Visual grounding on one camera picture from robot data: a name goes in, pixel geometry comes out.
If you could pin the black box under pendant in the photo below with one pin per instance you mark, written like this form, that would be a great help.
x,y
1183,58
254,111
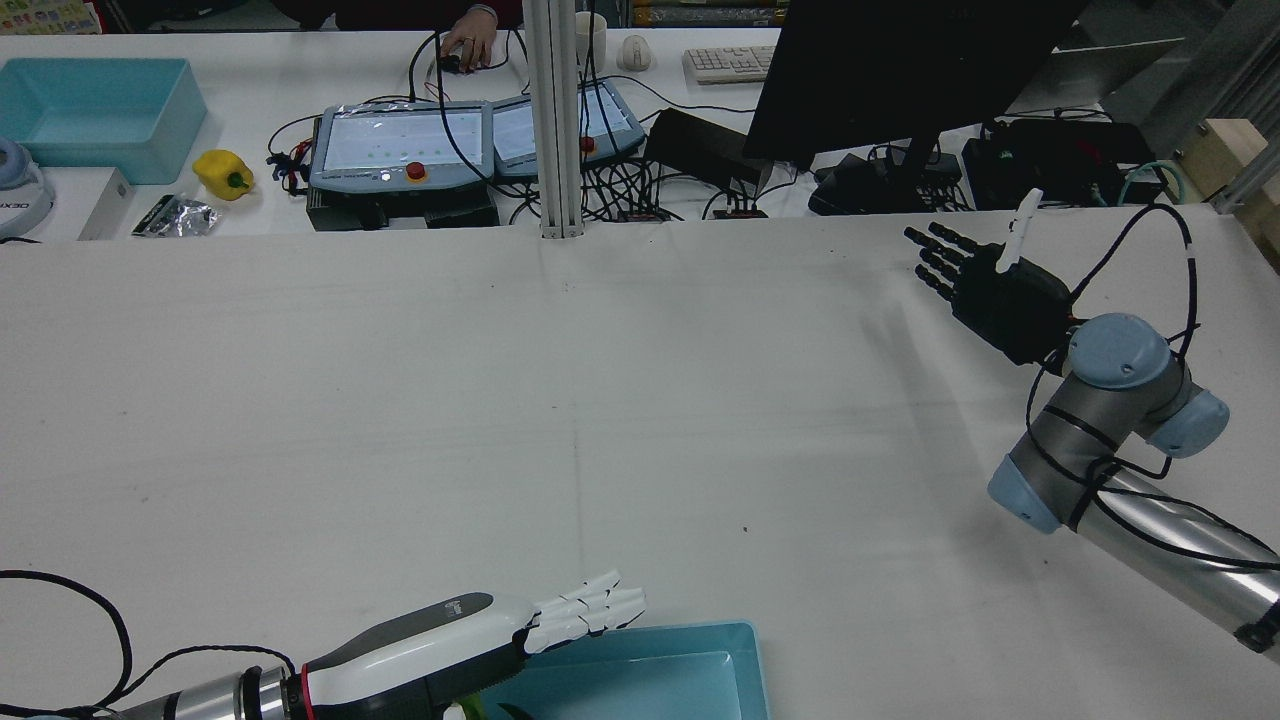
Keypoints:
x,y
400,212

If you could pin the white cup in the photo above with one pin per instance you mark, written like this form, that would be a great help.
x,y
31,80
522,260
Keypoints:
x,y
597,38

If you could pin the light blue plastic bin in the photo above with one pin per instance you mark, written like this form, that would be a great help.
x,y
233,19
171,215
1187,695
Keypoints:
x,y
100,120
680,680

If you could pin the yellow bell pepper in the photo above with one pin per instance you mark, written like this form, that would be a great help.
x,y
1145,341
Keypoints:
x,y
222,172

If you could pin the blue grey teach pendant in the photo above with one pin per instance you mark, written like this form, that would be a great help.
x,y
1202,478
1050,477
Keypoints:
x,y
400,140
610,125

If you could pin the white computer mouse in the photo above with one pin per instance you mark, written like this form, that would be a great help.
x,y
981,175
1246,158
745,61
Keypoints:
x,y
635,53

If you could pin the crumpled foil wrapper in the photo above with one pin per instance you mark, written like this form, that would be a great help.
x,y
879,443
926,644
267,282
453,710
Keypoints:
x,y
190,217

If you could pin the black power adapter box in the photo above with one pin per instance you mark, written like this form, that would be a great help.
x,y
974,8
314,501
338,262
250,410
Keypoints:
x,y
700,145

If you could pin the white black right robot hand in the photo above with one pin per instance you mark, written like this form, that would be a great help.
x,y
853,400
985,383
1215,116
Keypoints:
x,y
1010,300

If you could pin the black monitor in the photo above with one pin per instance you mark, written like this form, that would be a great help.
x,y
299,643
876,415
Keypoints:
x,y
900,70

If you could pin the wooden block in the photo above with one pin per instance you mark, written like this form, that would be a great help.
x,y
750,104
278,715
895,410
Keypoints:
x,y
1230,155

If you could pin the white cardboard box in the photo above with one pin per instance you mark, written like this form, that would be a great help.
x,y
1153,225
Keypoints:
x,y
105,205

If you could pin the black orange connector box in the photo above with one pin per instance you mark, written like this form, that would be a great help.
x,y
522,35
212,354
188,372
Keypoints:
x,y
645,214
742,212

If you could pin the aluminium profile post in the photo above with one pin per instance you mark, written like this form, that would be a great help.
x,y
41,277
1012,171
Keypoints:
x,y
552,120

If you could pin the bare person hand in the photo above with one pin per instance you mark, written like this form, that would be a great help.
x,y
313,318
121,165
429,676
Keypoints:
x,y
472,38

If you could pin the beige keyboard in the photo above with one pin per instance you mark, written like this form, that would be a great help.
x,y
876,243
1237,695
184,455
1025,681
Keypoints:
x,y
730,64

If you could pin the white round device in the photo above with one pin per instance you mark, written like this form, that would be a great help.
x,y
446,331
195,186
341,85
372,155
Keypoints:
x,y
20,195

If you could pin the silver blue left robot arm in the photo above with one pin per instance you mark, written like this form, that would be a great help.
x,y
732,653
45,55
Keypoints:
x,y
200,698

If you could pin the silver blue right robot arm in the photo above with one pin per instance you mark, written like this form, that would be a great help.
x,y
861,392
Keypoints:
x,y
1120,350

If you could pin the black electronics box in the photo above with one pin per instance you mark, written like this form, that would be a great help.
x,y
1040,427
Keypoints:
x,y
1060,160

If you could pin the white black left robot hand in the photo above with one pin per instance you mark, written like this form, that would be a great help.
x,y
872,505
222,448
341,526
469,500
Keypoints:
x,y
420,650

